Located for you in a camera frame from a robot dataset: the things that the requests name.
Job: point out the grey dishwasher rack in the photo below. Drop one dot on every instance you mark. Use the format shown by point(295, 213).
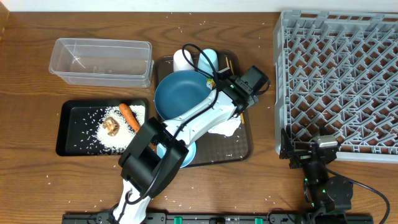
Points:
point(338, 70)

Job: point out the orange carrot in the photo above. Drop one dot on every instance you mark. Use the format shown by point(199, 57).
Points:
point(129, 117)

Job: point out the light blue bowl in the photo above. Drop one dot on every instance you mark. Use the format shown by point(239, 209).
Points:
point(189, 155)

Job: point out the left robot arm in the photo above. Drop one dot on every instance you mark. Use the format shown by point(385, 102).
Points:
point(154, 156)

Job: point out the brown food scrap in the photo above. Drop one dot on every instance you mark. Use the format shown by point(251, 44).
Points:
point(111, 125)

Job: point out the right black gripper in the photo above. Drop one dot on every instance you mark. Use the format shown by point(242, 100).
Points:
point(300, 157)

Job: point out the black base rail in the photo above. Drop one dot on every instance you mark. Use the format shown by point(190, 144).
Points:
point(162, 218)

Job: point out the black waste tray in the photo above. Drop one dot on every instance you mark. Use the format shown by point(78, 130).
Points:
point(81, 120)

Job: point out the white tissue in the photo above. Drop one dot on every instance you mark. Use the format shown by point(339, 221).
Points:
point(226, 128)

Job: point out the dark blue plate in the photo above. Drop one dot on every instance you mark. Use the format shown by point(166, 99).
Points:
point(179, 92)

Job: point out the white plastic cup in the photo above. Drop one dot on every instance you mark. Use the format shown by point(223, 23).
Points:
point(179, 61)

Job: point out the dark brown serving tray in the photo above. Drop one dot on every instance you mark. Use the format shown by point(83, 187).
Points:
point(214, 148)

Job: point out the white rice pile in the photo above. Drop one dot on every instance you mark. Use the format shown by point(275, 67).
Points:
point(124, 137)

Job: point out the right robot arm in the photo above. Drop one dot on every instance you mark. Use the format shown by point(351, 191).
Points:
point(329, 196)

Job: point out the clear plastic bin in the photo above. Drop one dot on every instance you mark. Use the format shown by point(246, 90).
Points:
point(102, 62)

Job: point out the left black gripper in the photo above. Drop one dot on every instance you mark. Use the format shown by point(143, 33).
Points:
point(253, 99)

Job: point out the green yellow snack wrapper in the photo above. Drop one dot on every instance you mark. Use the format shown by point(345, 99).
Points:
point(210, 83)

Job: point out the light blue plastic cup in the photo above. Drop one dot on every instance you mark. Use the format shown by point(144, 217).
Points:
point(204, 65)

